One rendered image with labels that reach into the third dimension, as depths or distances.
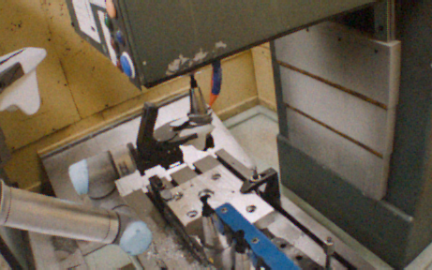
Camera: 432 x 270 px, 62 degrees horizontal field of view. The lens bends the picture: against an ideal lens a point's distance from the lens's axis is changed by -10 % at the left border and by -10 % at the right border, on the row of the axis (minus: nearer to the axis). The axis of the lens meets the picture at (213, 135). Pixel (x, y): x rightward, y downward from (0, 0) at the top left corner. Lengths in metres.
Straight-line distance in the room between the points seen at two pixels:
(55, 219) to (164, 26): 0.45
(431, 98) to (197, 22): 0.68
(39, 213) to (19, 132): 1.19
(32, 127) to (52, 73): 0.28
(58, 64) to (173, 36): 1.38
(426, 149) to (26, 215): 0.97
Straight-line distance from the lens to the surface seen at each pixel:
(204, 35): 0.53
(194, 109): 0.94
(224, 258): 0.73
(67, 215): 0.80
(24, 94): 0.41
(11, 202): 0.76
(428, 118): 1.06
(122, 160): 0.92
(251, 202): 1.16
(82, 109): 1.95
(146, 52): 0.50
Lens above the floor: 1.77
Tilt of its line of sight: 32 degrees down
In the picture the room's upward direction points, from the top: 12 degrees counter-clockwise
